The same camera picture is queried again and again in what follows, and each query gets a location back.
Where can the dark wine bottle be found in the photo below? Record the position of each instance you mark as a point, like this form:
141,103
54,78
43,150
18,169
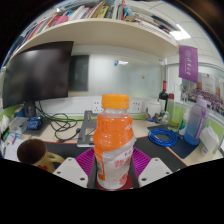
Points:
163,96

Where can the purple hanging banner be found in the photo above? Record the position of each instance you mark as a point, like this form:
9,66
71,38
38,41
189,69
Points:
188,63

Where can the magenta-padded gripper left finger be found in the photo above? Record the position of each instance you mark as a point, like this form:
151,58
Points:
70,171

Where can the dark blue mouse pad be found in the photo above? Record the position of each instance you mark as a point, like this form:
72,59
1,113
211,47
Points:
185,150

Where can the group photo poster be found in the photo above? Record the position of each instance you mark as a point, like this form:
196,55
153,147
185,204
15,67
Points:
210,93

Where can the clear plastic box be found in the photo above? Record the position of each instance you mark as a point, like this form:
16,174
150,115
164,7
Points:
18,125

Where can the black computer monitor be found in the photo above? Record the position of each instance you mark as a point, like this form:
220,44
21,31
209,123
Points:
36,73

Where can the white wall socket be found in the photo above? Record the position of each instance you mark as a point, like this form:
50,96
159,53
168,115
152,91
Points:
97,106
136,106

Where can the purple blue water bottle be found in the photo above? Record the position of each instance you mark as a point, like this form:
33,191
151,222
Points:
195,123

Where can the white shelf with books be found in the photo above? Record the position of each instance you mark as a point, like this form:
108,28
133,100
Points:
100,33

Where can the white plastic container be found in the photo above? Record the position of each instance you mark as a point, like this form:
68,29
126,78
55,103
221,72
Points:
210,140

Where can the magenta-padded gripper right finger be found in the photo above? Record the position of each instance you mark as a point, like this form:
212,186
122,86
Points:
155,171

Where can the white round jar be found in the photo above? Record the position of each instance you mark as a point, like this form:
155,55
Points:
154,108

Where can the flat round red coaster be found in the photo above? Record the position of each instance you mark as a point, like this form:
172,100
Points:
126,186

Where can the white written paper sheet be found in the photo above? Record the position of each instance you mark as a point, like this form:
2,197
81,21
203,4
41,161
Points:
11,150

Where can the yellow floral mug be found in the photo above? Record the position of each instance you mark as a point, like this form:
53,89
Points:
31,151

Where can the orange drink bottle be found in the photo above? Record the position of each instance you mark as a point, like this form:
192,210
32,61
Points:
113,133

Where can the small blue box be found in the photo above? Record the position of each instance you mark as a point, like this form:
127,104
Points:
34,122

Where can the grey metal laptop stand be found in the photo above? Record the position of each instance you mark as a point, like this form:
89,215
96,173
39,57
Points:
85,133

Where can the rectangular ceiling light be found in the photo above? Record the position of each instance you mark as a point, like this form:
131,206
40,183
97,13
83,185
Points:
180,32

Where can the black red-edged desk mat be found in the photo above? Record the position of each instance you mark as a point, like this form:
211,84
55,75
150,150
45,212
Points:
156,151

